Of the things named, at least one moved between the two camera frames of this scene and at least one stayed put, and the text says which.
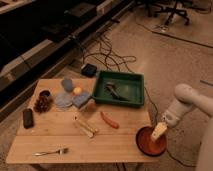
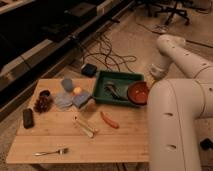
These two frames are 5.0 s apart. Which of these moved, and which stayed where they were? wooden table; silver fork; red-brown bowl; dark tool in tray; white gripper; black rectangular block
Moved: white gripper; red-brown bowl
Stayed: silver fork; wooden table; dark tool in tray; black rectangular block
